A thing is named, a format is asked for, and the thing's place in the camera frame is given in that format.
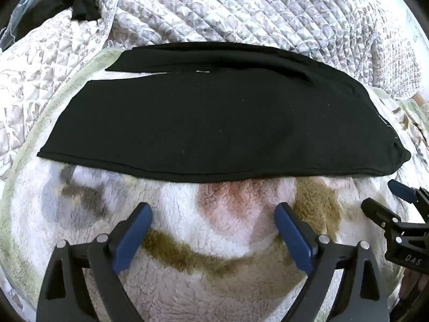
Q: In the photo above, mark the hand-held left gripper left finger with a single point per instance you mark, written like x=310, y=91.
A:
x=132, y=238

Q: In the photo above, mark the quilted floral bedspread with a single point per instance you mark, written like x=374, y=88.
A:
x=234, y=6

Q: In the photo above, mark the black pants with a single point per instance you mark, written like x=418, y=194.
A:
x=218, y=124

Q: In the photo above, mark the light blue cloth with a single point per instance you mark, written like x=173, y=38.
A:
x=32, y=16

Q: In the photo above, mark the black cloth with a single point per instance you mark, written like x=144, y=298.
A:
x=83, y=1

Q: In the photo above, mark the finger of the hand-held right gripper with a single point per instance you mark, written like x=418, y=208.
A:
x=402, y=190
x=377, y=212

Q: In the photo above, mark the floral fleece blanket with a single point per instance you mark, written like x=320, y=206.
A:
x=218, y=275

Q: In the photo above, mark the person's right hand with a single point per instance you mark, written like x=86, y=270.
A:
x=411, y=286

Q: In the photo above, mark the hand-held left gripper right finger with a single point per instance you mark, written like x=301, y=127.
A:
x=295, y=238

